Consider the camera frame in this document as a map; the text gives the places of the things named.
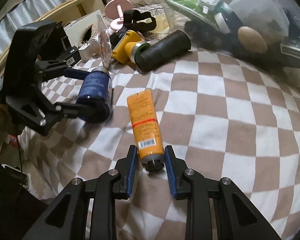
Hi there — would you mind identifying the black feather fluff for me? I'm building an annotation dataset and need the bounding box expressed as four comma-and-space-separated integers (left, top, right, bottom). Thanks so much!
185, 6, 300, 64

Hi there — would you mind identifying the white USB charger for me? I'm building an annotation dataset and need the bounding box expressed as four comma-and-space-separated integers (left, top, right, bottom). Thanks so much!
78, 38, 101, 62

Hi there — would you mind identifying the yellow headlamp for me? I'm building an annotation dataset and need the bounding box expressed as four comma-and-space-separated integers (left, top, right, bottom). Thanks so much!
112, 30, 151, 64

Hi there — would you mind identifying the pink desk lamp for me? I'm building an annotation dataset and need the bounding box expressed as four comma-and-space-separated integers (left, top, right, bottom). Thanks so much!
104, 0, 133, 31

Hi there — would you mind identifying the wooden bedside shelf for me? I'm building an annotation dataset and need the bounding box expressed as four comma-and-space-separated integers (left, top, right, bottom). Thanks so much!
0, 0, 114, 86

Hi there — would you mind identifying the checkered bed sheet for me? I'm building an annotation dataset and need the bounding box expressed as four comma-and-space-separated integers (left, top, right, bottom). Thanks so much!
19, 48, 300, 239

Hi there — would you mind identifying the green patterned packet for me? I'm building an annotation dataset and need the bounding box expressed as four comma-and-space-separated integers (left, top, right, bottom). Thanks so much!
164, 0, 216, 25

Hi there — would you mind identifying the black playing card box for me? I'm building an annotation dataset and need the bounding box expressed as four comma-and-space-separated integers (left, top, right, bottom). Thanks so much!
280, 36, 300, 69

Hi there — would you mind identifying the orange cream tube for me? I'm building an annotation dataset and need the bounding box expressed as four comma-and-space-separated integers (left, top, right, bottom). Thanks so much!
127, 89, 165, 172

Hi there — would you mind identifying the black headlamp strap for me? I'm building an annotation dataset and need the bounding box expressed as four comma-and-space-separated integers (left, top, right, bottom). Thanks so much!
109, 9, 158, 46

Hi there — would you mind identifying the clear plastic storage bin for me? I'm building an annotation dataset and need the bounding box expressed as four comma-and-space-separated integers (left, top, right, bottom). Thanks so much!
161, 0, 300, 72

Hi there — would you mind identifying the black foam cylinder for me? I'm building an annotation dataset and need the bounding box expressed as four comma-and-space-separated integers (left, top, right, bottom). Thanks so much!
135, 30, 191, 72

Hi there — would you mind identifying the white box of toys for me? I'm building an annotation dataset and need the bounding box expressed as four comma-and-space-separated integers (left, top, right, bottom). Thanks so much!
64, 10, 102, 47

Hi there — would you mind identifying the navy blue bottle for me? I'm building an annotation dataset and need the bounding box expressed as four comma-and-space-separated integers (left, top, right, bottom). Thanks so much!
76, 66, 113, 123

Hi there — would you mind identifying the wooden egg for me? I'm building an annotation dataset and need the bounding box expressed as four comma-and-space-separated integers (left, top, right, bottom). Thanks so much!
238, 26, 268, 54

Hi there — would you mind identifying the frosted plastic container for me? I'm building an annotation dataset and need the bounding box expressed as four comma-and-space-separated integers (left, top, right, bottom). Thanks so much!
229, 0, 290, 40

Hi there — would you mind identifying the black product box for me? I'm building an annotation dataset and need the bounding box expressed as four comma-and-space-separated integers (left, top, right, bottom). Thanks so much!
39, 22, 81, 67

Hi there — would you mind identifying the grey curtain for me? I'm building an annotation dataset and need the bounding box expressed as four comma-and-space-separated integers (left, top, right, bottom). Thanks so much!
0, 0, 68, 55

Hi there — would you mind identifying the beige fuzzy slipper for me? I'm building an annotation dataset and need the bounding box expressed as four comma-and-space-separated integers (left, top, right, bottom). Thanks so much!
77, 23, 98, 48

